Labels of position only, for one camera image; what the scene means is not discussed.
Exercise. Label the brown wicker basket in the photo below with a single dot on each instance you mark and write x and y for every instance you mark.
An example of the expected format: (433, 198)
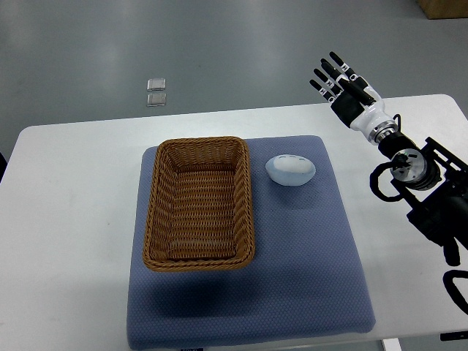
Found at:
(200, 212)

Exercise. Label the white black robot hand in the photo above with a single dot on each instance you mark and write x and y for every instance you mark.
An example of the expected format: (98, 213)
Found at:
(358, 105)

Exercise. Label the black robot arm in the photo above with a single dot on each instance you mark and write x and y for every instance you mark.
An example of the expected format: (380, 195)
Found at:
(432, 180)

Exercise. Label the upper metal floor plate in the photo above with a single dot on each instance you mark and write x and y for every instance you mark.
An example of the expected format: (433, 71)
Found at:
(156, 84)

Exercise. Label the cardboard box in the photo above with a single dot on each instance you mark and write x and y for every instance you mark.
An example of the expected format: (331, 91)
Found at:
(443, 9)

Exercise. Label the blue quilted mat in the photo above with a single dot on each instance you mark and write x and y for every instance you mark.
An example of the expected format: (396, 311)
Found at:
(305, 280)

